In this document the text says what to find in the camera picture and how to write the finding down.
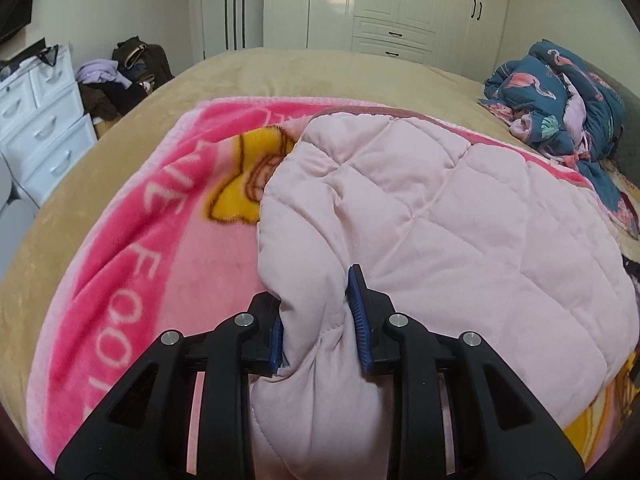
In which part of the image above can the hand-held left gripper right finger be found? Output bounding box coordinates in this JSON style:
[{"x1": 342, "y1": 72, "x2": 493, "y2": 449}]
[{"x1": 346, "y1": 263, "x2": 587, "y2": 480}]

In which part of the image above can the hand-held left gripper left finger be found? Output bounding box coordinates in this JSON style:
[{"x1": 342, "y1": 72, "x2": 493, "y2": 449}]
[{"x1": 54, "y1": 292, "x2": 287, "y2": 480}]

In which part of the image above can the pink quilted jacket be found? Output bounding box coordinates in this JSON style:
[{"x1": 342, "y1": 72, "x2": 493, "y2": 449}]
[{"x1": 247, "y1": 111, "x2": 640, "y2": 480}]

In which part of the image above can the pink printed blanket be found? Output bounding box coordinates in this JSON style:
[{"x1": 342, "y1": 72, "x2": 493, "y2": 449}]
[{"x1": 25, "y1": 97, "x2": 640, "y2": 480}]

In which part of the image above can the beige bed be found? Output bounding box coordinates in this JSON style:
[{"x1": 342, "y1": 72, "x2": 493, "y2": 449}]
[{"x1": 0, "y1": 47, "x2": 640, "y2": 411}]

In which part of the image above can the blue flamingo print quilt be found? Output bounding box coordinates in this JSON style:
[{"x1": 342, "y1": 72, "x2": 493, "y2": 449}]
[{"x1": 477, "y1": 40, "x2": 640, "y2": 242}]

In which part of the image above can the white wardrobe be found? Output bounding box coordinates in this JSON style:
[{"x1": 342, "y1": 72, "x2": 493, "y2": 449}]
[{"x1": 262, "y1": 0, "x2": 515, "y2": 83}]

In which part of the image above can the white drawer chest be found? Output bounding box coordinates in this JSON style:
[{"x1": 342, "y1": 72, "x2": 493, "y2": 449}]
[{"x1": 0, "y1": 40, "x2": 99, "y2": 209}]

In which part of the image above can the purple cloth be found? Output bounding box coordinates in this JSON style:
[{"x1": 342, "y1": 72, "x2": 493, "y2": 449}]
[{"x1": 75, "y1": 58, "x2": 122, "y2": 87}]

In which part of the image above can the grey padded headboard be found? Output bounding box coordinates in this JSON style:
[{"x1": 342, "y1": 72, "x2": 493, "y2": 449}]
[{"x1": 580, "y1": 57, "x2": 640, "y2": 181}]

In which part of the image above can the white door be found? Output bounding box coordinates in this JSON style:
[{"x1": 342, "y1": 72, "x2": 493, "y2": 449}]
[{"x1": 199, "y1": 0, "x2": 266, "y2": 63}]

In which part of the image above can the black item on drawers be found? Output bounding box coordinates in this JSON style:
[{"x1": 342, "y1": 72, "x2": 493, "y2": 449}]
[{"x1": 34, "y1": 42, "x2": 61, "y2": 68}]

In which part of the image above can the black wall television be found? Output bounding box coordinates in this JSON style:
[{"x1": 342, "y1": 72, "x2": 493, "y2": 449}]
[{"x1": 0, "y1": 0, "x2": 37, "y2": 47}]

